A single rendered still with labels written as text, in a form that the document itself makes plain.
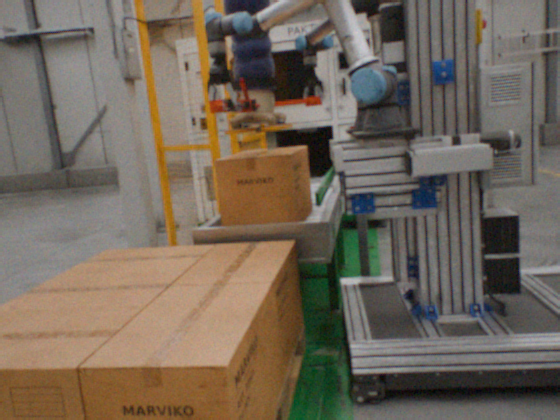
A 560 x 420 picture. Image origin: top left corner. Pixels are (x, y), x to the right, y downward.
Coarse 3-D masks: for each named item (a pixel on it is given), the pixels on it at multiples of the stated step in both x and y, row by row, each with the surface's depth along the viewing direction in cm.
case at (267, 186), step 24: (216, 168) 249; (240, 168) 247; (264, 168) 244; (288, 168) 241; (240, 192) 249; (264, 192) 246; (288, 192) 244; (240, 216) 251; (264, 216) 249; (288, 216) 246
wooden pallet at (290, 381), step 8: (304, 328) 242; (304, 336) 240; (296, 344) 217; (304, 344) 239; (296, 352) 230; (304, 352) 237; (296, 360) 226; (288, 368) 195; (296, 368) 219; (288, 376) 212; (296, 376) 212; (288, 384) 206; (296, 384) 209; (288, 392) 200; (280, 400) 176; (288, 400) 191; (280, 408) 177; (288, 408) 190; (280, 416) 178
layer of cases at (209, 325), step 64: (128, 256) 236; (192, 256) 223; (256, 256) 212; (0, 320) 167; (64, 320) 161; (128, 320) 155; (192, 320) 149; (256, 320) 150; (0, 384) 132; (64, 384) 129; (128, 384) 125; (192, 384) 122; (256, 384) 146
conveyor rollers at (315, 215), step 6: (312, 180) 448; (318, 180) 440; (336, 180) 428; (312, 186) 409; (318, 186) 404; (312, 192) 377; (330, 192) 366; (312, 198) 351; (324, 198) 349; (312, 204) 324; (324, 204) 322; (312, 210) 306; (318, 210) 305; (312, 216) 288; (318, 216) 287
